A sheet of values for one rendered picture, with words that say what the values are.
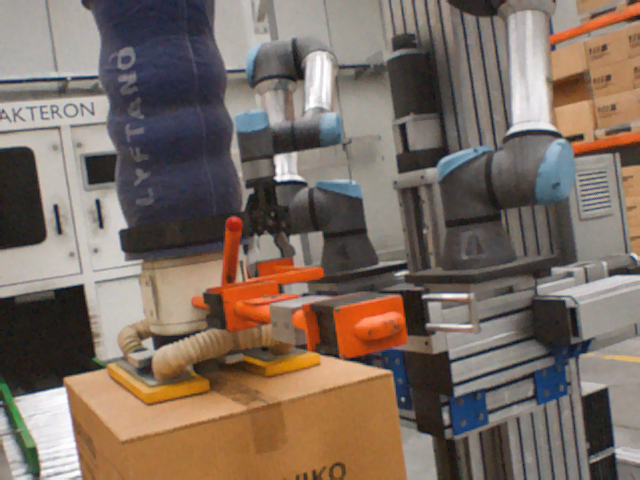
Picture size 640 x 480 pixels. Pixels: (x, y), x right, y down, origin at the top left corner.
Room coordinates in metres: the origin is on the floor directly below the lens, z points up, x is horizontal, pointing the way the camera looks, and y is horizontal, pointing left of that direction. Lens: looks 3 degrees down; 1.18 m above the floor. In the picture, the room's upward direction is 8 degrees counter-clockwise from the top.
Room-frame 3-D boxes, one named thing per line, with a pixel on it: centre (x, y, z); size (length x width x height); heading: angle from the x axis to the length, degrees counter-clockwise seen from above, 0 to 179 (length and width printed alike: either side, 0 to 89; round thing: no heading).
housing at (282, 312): (0.90, 0.04, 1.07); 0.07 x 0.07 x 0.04; 25
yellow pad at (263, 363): (1.36, 0.15, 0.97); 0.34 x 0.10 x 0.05; 25
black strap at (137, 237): (1.32, 0.23, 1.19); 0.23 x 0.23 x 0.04
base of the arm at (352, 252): (1.96, -0.05, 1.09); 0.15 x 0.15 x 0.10
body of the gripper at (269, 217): (1.67, 0.12, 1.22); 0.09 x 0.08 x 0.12; 26
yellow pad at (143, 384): (1.28, 0.32, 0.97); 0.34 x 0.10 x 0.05; 25
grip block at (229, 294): (1.09, 0.13, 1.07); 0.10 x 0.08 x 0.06; 115
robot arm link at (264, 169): (1.68, 0.12, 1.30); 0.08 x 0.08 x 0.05
